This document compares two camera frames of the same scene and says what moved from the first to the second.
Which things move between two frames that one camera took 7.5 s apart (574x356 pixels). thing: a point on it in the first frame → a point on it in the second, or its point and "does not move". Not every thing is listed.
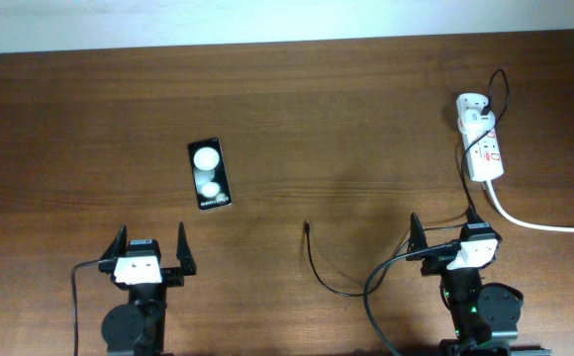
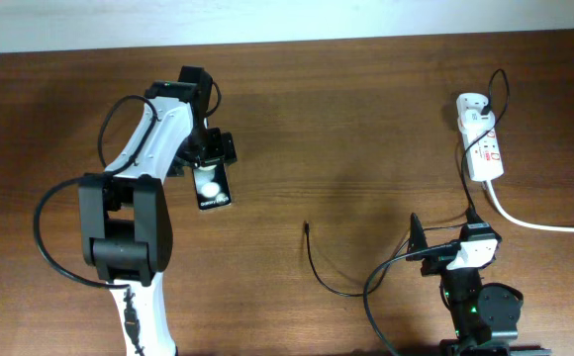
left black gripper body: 170,276 → 206,145
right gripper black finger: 471,215 does not move
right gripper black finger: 417,240 does not move
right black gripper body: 438,257 does not move
